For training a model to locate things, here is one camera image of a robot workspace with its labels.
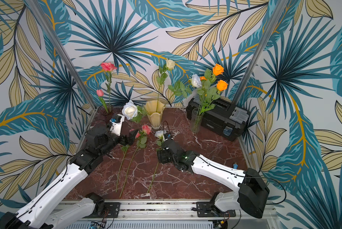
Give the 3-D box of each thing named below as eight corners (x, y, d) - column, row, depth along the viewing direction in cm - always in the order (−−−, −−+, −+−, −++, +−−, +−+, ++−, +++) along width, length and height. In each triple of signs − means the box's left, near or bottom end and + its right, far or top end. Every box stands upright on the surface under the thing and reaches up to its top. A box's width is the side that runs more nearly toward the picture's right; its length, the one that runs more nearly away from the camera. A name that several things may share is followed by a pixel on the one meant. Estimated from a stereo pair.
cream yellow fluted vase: (148, 134, 104) (144, 115, 87) (149, 120, 112) (146, 100, 96) (163, 134, 104) (162, 115, 87) (164, 120, 113) (163, 100, 96)
